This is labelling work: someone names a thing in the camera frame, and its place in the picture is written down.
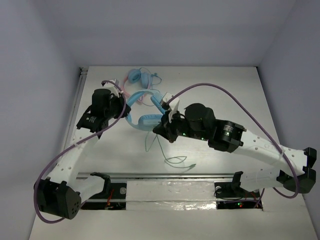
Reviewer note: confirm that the light blue headphones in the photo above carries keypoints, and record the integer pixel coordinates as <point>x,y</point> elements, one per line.
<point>146,122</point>

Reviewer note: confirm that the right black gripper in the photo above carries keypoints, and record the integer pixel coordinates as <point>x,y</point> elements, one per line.
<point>165,128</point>

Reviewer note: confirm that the pink cat-ear headphones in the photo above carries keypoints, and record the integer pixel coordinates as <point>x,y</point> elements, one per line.
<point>135,76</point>

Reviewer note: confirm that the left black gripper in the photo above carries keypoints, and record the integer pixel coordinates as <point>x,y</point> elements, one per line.
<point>119,106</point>

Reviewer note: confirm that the aluminium rail left side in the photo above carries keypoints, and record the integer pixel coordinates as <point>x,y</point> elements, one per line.
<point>83,71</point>

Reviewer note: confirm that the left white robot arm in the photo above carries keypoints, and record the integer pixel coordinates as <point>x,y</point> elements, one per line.
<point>59,195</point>

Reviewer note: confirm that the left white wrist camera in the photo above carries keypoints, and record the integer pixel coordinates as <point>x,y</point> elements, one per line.
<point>113,86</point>

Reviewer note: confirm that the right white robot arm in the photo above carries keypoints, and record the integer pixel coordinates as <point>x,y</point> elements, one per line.
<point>290,168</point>

